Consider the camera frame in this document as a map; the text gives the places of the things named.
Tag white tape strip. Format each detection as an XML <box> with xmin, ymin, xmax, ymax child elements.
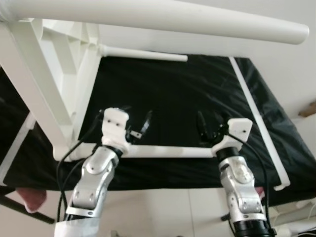
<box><xmin>0</xmin><ymin>114</ymin><xmax>36</xmax><ymax>183</ymax></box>
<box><xmin>228</xmin><ymin>57</ymin><xmax>291</xmax><ymax>192</ymax></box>

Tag red patterned cloth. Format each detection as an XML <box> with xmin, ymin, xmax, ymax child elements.
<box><xmin>15</xmin><ymin>188</ymin><xmax>47</xmax><ymax>214</ymax></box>
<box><xmin>254</xmin><ymin>185</ymin><xmax>270</xmax><ymax>198</ymax></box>

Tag small brown lumpy object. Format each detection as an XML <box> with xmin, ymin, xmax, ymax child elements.
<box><xmin>299</xmin><ymin>101</ymin><xmax>316</xmax><ymax>118</ymax></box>

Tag white standing fan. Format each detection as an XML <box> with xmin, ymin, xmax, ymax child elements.
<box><xmin>274</xmin><ymin>116</ymin><xmax>316</xmax><ymax>237</ymax></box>

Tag black metal table leg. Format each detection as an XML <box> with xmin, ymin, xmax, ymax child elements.
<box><xmin>0</xmin><ymin>194</ymin><xmax>56</xmax><ymax>225</ymax></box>

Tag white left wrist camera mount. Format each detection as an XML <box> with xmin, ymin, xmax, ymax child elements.
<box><xmin>101</xmin><ymin>108</ymin><xmax>131</xmax><ymax>153</ymax></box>

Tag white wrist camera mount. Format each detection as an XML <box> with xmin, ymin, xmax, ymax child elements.
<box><xmin>101</xmin><ymin>108</ymin><xmax>131</xmax><ymax>153</ymax></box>
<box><xmin>211</xmin><ymin>118</ymin><xmax>253</xmax><ymax>151</ymax></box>

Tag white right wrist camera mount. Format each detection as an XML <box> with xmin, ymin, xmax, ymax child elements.
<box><xmin>211</xmin><ymin>118</ymin><xmax>253</xmax><ymax>151</ymax></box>

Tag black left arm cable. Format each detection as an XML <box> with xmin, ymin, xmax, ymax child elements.
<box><xmin>55</xmin><ymin>111</ymin><xmax>107</xmax><ymax>223</ymax></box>

